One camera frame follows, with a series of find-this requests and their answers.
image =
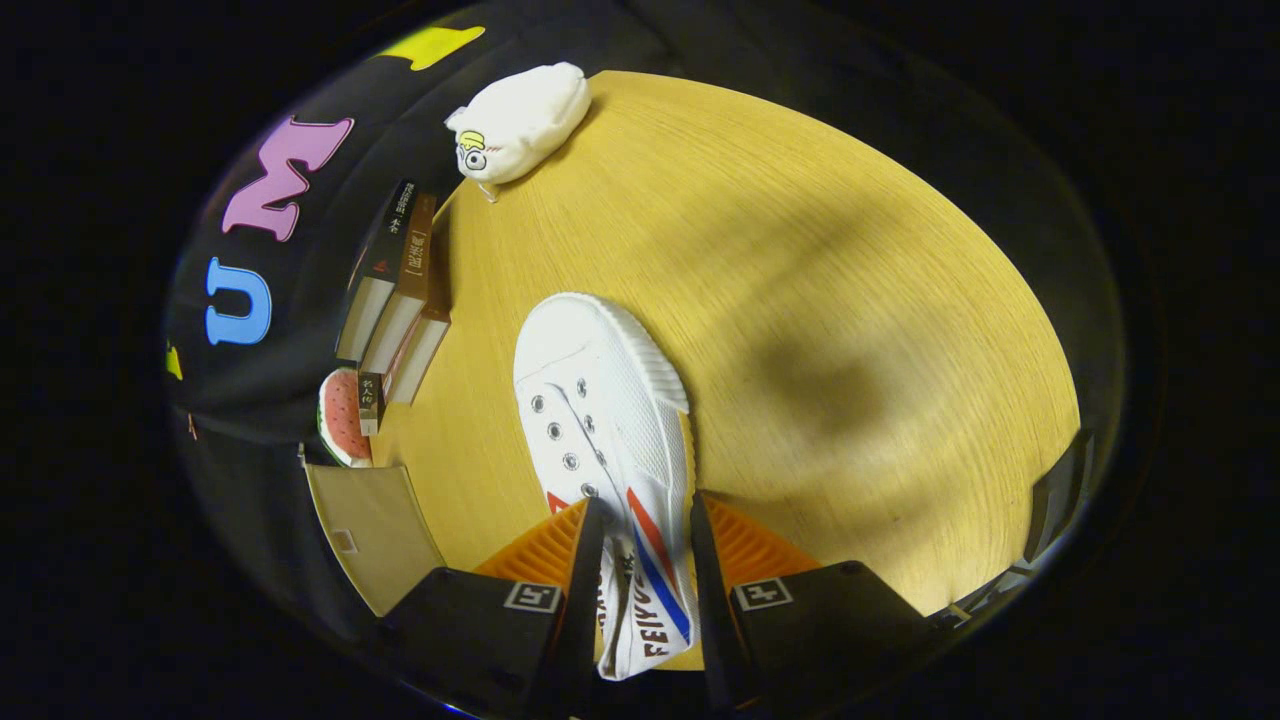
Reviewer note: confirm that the black cover book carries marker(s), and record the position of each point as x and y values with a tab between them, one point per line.
375	280

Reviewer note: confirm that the white portrait cover book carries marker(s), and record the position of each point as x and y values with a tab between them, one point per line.
371	400

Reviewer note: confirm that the brown spine book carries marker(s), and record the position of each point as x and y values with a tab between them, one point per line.
410	280

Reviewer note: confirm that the watermelon slice toy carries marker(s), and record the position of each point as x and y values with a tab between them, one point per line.
342	420

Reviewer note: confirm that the maroon cover book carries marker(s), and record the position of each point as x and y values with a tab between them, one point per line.
420	355

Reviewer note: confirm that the white canvas shoe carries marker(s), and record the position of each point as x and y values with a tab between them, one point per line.
610	400

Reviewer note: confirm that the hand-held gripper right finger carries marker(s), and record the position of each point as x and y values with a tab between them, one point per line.
810	630

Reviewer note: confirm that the beige fabric storage box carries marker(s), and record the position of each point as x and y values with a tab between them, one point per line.
380	530

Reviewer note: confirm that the white cartoon plush pouch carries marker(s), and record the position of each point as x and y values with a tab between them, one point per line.
525	120

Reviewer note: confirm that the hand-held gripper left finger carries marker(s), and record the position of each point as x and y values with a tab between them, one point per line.
500	630

